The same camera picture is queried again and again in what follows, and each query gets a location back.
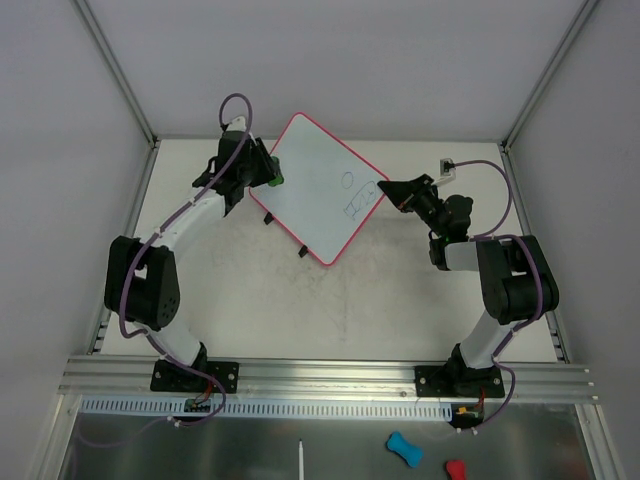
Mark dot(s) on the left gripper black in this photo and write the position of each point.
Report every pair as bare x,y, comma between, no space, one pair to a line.
263,163

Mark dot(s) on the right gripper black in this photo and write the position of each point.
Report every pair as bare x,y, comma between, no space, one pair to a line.
417,191

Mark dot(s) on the green whiteboard eraser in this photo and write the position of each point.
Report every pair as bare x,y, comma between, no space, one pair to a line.
277,177

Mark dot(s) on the pink framed whiteboard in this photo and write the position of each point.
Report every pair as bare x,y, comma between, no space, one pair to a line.
329,190

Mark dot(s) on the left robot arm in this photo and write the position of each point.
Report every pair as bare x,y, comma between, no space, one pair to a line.
142,281

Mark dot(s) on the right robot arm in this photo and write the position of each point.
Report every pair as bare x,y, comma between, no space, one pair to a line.
517,286

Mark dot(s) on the blue eraser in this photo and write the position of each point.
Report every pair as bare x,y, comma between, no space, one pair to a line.
408,452

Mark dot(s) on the white marker pen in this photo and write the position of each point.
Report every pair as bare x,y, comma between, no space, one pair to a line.
301,462

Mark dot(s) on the red eraser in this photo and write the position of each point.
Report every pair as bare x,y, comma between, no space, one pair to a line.
456,470

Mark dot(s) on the whiteboard wire stand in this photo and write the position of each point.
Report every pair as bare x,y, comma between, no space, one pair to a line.
269,218

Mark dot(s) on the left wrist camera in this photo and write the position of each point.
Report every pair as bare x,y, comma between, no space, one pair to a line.
237,124

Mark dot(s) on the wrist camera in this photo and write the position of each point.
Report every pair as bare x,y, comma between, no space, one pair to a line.
447,172
237,124

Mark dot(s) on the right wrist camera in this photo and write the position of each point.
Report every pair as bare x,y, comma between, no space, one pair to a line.
447,172

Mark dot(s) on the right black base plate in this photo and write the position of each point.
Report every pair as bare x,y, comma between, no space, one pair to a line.
442,381

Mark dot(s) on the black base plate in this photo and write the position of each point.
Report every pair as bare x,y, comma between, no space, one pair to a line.
442,381
169,378

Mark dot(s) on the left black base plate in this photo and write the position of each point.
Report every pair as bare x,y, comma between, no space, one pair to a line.
169,378

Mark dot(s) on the left aluminium frame post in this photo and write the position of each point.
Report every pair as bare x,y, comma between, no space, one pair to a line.
104,48

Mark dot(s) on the aluminium frame post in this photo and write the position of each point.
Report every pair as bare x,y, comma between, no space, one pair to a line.
104,48
561,50

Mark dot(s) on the slotted white cable duct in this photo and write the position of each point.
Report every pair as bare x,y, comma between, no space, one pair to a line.
267,408

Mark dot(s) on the right aluminium frame post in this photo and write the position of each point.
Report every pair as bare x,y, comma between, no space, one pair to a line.
561,50

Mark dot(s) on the aluminium mounting rail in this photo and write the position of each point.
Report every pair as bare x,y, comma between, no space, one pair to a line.
325,380

